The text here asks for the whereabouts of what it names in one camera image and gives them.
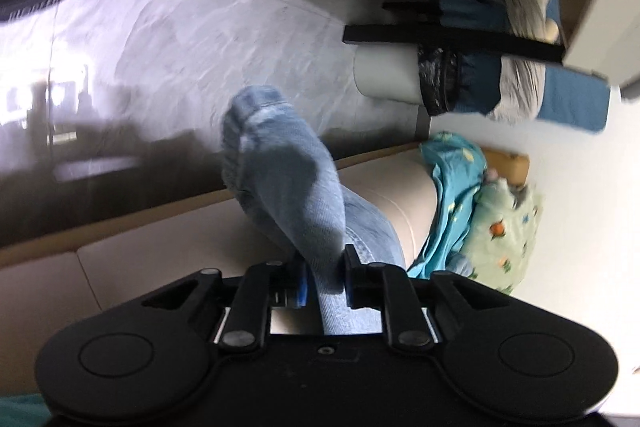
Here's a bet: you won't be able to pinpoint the teal printed bed sheet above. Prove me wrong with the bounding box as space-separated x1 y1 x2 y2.
407 132 488 280

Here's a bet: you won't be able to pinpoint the black trash bin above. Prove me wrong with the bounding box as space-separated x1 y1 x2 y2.
417 44 468 116

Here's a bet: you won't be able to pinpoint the beige bed frame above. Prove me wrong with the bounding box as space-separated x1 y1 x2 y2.
0 142 441 398

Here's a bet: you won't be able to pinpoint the wooden headboard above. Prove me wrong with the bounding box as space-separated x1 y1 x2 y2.
480 147 531 188

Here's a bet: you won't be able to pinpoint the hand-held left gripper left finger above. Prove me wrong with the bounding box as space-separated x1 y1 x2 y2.
141 258 308 355

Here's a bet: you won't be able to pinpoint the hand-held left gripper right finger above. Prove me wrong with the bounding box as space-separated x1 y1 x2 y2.
342 244 501 355

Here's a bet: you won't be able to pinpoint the blue denim pants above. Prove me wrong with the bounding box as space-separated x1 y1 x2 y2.
220 85 407 337

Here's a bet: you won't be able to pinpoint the green cartoon print blanket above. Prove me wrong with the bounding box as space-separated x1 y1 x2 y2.
450 179 543 298

